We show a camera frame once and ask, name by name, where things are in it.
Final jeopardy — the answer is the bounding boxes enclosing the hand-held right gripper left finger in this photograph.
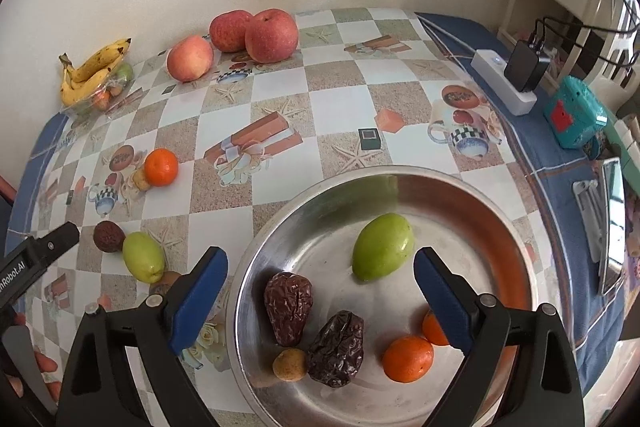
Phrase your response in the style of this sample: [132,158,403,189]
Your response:
[55,246,229,427]

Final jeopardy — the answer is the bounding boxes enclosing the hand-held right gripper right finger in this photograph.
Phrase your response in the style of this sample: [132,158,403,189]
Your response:
[413,246,586,427]

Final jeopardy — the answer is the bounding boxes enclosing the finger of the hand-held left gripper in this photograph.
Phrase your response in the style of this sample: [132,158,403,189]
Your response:
[24,222,81,272]

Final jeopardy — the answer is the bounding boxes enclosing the orange tangerine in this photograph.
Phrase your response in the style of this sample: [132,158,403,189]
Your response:
[382,335,435,384]
[422,309,451,347]
[144,148,179,187]

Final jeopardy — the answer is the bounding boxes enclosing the stainless steel basin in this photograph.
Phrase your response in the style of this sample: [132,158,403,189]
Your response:
[226,165,540,427]

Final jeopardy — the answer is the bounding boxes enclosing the large green jujube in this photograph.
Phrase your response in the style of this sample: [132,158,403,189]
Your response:
[351,213,416,283]

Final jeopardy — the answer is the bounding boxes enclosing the dark red date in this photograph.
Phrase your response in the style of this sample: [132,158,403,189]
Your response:
[306,310,365,389]
[93,220,126,254]
[264,272,314,348]

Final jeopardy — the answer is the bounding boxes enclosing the person's left hand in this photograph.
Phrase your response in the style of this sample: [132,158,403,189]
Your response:
[4,349,63,403]

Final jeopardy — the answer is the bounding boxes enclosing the small green jujube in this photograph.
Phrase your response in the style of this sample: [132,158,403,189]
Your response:
[122,231,166,284]

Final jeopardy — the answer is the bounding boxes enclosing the grey folding phone stand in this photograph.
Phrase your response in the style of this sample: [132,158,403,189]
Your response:
[572,179,606,263]

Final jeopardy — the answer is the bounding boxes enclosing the clear plastic bag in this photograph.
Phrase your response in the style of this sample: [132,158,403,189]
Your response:
[62,61,136,118]

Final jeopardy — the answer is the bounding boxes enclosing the bunch of yellow bananas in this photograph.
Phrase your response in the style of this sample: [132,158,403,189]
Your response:
[59,38,132,106]

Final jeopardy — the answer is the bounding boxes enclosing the smartphone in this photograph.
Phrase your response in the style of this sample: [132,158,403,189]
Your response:
[598,158,626,295]

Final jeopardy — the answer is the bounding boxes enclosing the blue cloth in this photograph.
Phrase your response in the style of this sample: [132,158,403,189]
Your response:
[7,11,640,398]

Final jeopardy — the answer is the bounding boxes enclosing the teal box red label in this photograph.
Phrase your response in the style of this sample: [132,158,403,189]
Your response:
[543,76,609,150]

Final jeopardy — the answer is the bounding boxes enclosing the pale pink peach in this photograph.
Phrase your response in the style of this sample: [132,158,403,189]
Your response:
[166,35,215,82]

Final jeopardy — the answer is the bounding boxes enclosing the white power strip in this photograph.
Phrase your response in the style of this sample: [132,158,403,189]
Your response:
[471,49,538,116]

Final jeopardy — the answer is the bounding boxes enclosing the mint green board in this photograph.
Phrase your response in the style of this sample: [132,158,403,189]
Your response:
[607,116,640,170]

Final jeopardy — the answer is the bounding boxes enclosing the black charger plug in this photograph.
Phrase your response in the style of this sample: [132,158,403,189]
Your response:
[504,39,551,94]

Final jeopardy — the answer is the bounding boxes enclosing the checkered printed tablecloth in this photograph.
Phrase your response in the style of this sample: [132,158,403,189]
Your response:
[20,7,561,427]

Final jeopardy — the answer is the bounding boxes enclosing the red apple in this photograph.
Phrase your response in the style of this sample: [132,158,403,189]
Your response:
[244,8,300,64]
[209,10,253,53]

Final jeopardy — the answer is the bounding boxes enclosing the white power cable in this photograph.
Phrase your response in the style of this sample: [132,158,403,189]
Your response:
[415,13,476,58]

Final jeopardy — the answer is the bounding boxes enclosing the black charger cable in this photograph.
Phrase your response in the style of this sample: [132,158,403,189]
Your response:
[532,14,640,68]

